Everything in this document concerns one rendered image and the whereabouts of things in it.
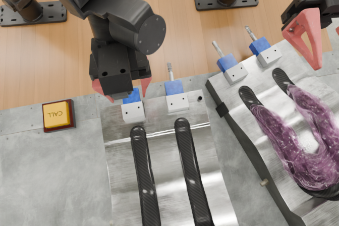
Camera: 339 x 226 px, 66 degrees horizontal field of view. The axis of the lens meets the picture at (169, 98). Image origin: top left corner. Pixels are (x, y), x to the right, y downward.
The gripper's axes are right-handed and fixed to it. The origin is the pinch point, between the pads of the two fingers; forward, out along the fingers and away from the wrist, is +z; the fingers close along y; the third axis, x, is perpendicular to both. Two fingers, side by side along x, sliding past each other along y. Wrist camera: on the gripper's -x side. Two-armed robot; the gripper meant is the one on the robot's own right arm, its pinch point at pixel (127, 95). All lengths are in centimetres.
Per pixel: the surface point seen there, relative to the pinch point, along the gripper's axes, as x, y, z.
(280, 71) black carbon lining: 10.7, 40.8, 11.7
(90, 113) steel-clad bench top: 12.9, -12.8, 16.4
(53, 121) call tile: 10.0, -21.5, 13.9
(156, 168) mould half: -7.0, 2.9, 18.2
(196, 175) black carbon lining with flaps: -9.8, 11.9, 20.2
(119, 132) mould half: 1.2, -4.2, 12.8
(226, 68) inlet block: 12.5, 25.8, 8.7
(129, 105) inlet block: 4.6, -0.7, 7.7
